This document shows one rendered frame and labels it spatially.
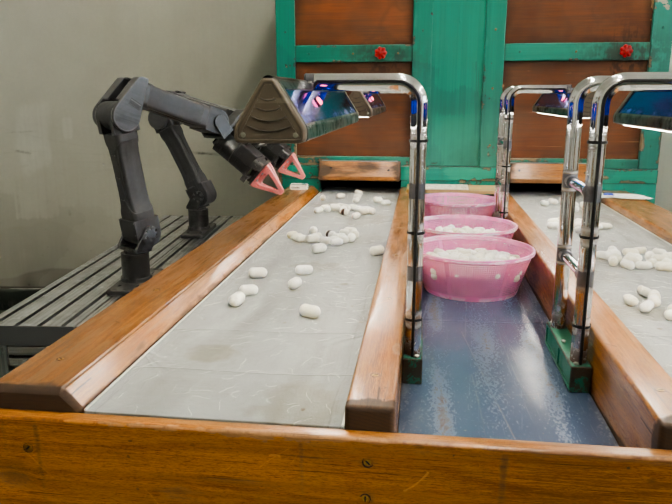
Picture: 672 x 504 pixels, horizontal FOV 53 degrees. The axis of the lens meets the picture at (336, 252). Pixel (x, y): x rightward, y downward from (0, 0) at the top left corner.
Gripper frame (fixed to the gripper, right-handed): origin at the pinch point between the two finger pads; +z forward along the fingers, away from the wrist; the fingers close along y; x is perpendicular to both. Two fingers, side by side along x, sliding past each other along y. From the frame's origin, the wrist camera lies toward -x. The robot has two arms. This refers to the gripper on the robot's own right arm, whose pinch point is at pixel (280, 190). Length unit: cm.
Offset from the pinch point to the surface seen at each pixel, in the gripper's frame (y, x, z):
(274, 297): -52, 3, 15
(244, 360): -81, 1, 16
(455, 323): -43, -13, 44
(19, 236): 148, 144, -98
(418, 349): -70, -13, 35
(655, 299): -50, -40, 64
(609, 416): -81, -26, 56
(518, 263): -28, -28, 49
